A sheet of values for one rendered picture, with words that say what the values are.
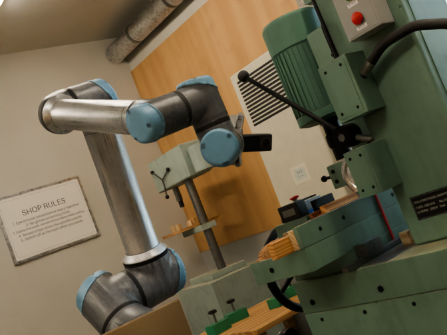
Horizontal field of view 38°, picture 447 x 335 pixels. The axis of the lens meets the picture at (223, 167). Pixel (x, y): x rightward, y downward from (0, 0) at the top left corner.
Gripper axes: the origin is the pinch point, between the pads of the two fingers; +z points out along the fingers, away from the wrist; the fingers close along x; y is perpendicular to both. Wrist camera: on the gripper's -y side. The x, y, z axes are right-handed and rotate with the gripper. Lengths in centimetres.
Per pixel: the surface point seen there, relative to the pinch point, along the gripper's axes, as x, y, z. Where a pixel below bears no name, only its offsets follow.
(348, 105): -11.6, -27.5, -25.8
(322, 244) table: 23.2, -23.5, -25.1
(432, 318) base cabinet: 36, -49, -36
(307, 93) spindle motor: -14.1, -17.8, -3.8
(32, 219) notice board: 78, 158, 227
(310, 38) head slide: -28.9, -17.6, -6.1
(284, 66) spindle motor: -21.4, -10.8, -0.4
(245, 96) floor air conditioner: -12, 15, 187
